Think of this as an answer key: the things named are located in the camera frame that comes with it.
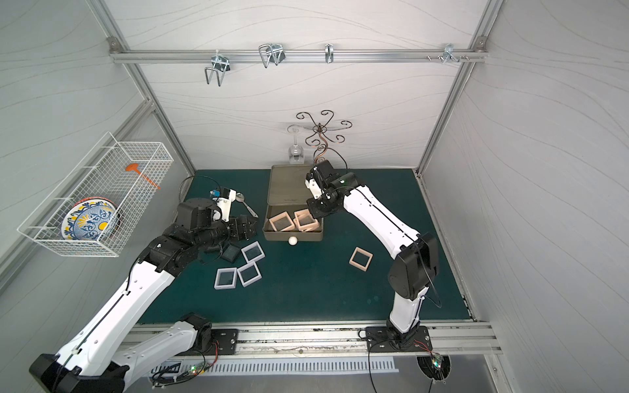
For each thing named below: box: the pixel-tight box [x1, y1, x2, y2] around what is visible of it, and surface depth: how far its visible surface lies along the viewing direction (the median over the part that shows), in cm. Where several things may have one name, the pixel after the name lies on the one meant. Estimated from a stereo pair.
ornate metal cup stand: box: [296, 109, 353, 168], surface depth 95 cm
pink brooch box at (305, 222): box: [293, 208, 321, 233], surface depth 82 cm
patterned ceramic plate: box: [61, 197, 122, 242], surface depth 62 cm
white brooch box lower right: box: [236, 261, 263, 288], surface depth 89 cm
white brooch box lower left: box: [213, 266, 238, 290], surface depth 87 cm
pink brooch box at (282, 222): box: [268, 211, 295, 232], surface depth 85 cm
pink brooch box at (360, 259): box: [348, 246, 375, 272], surface depth 93 cm
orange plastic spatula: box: [124, 162, 161, 190], surface depth 80 cm
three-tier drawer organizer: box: [262, 163, 324, 246], surface depth 85 cm
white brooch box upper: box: [240, 240, 266, 263], surface depth 94 cm
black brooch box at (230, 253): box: [220, 243, 241, 263], surface depth 94 cm
